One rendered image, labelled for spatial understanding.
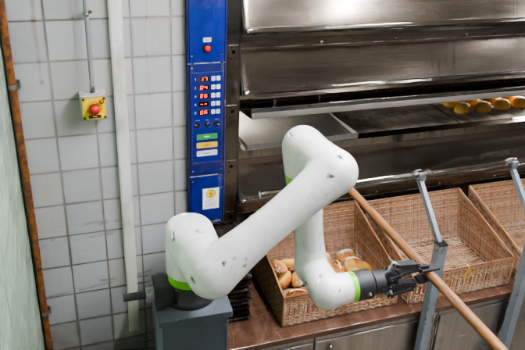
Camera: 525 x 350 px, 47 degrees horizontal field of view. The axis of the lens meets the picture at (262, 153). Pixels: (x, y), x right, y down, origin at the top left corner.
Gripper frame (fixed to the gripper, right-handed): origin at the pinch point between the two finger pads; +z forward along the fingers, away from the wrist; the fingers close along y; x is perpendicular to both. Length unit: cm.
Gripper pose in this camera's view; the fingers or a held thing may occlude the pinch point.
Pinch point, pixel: (427, 273)
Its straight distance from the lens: 203.1
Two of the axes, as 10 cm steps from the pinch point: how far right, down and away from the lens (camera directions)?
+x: 3.2, 4.2, -8.5
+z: 9.5, -1.0, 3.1
